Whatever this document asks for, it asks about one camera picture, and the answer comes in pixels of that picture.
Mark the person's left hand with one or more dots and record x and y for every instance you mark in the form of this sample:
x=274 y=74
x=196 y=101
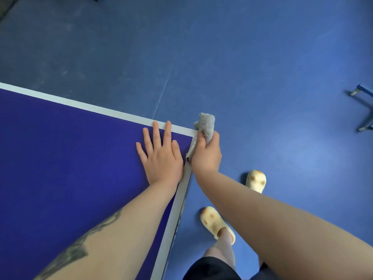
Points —
x=161 y=163

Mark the cream left slipper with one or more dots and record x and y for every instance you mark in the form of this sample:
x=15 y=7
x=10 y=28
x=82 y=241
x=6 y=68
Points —
x=214 y=221

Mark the cream right slipper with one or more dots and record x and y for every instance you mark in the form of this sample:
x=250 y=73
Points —
x=256 y=180

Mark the blue table tennis table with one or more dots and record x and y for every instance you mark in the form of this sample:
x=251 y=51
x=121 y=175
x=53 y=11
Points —
x=73 y=172

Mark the black rubber floor mat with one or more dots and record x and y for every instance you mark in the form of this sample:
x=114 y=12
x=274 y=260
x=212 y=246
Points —
x=5 y=5

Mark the cream slipper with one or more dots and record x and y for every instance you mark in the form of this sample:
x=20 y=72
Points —
x=214 y=221
x=256 y=180

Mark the person's right hand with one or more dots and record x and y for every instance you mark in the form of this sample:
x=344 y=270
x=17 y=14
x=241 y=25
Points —
x=207 y=160

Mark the person's right forearm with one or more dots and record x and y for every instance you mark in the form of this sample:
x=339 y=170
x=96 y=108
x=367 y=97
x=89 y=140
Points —
x=285 y=224

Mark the grey cleaning cloth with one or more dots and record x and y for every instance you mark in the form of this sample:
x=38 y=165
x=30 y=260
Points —
x=207 y=122

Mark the black shorts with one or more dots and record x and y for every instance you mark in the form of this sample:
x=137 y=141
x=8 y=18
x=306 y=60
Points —
x=212 y=269

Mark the person's left leg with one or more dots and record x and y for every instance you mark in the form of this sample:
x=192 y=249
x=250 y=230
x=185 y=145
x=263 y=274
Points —
x=223 y=250

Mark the blue metal frame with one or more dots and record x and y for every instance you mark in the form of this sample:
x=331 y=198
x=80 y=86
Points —
x=364 y=107

